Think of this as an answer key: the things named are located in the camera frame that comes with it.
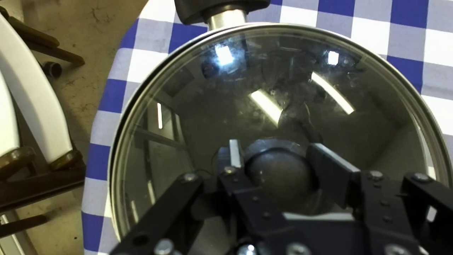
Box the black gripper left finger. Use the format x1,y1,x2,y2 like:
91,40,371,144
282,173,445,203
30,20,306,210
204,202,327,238
111,138,287,255

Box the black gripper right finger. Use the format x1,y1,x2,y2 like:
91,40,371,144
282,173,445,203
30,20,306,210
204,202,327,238
307,142,453,255

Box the glass lid with black knob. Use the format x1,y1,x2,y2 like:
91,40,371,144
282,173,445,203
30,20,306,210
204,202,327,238
108,23,453,255

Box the black cooking pot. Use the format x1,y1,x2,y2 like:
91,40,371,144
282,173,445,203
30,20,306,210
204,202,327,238
108,0,453,255

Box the blue white checkered tablecloth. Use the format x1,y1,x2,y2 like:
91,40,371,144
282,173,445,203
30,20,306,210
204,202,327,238
79,0,453,255

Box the white curved seat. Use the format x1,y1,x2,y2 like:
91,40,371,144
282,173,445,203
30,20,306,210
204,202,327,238
0,13,74,168

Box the dark wooden frame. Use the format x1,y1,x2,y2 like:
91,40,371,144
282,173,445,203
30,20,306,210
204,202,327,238
0,146,88,238

